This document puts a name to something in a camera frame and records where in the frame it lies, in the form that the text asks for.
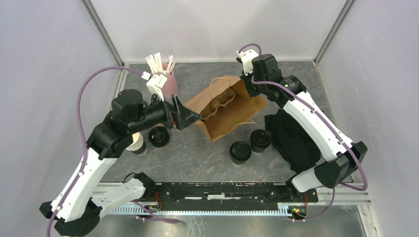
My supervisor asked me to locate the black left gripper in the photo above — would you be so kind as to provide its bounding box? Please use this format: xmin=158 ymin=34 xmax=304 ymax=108
xmin=130 ymin=91 xmax=204 ymax=132

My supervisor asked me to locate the brown paper bag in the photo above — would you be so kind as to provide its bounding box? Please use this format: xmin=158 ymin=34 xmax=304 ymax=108
xmin=185 ymin=75 xmax=267 ymax=142

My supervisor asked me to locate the black plastic cup lid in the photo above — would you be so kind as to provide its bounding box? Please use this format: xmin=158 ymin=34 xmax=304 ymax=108
xmin=250 ymin=129 xmax=271 ymax=146
xmin=229 ymin=141 xmax=251 ymax=156

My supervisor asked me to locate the black paper coffee cup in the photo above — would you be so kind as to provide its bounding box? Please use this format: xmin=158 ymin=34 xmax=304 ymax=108
xmin=231 ymin=155 xmax=251 ymax=165
xmin=250 ymin=144 xmax=270 ymax=154

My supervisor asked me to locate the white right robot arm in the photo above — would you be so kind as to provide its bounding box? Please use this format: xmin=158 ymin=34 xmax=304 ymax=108
xmin=236 ymin=50 xmax=368 ymax=201

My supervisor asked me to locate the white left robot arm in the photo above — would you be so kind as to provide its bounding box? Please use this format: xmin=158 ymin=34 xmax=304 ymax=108
xmin=40 ymin=89 xmax=201 ymax=237

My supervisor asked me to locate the pink straw holder cup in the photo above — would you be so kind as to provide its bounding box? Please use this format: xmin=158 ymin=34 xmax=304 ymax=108
xmin=160 ymin=63 xmax=178 ymax=99

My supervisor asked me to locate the stack of black lids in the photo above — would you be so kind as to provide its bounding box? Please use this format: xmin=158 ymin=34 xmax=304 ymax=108
xmin=148 ymin=126 xmax=169 ymax=148

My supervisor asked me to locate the stack of paper cups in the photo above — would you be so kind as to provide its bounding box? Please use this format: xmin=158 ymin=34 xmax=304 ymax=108
xmin=126 ymin=132 xmax=147 ymax=156

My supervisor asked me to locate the white wrapped straws bundle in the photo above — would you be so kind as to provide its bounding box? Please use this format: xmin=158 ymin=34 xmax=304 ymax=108
xmin=145 ymin=52 xmax=175 ymax=76

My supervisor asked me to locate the black cloth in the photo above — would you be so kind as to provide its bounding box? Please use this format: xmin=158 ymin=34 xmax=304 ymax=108
xmin=264 ymin=109 xmax=321 ymax=174

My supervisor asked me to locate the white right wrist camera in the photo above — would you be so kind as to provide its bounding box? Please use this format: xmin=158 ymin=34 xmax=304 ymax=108
xmin=236 ymin=49 xmax=259 ymax=76

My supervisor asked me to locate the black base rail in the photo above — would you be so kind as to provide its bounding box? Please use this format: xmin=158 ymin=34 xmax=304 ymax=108
xmin=136 ymin=182 xmax=319 ymax=211

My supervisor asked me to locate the aluminium slotted cable duct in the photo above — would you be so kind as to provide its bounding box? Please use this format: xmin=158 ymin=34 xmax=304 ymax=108
xmin=73 ymin=183 xmax=308 ymax=217

